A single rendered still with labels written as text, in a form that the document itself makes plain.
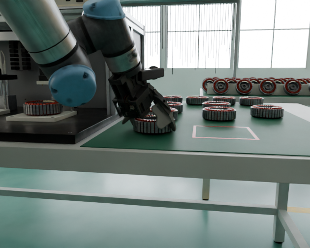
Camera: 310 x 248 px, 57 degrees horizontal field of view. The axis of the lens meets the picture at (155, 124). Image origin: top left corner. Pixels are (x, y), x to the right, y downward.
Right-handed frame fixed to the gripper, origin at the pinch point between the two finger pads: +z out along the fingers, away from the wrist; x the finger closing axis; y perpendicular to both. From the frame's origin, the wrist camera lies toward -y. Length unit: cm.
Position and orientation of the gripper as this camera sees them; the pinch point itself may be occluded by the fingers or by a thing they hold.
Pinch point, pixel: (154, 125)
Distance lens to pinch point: 78.9
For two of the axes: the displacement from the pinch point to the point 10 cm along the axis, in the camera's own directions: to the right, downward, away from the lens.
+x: 8.4, 1.0, -5.3
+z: 2.8, 7.5, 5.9
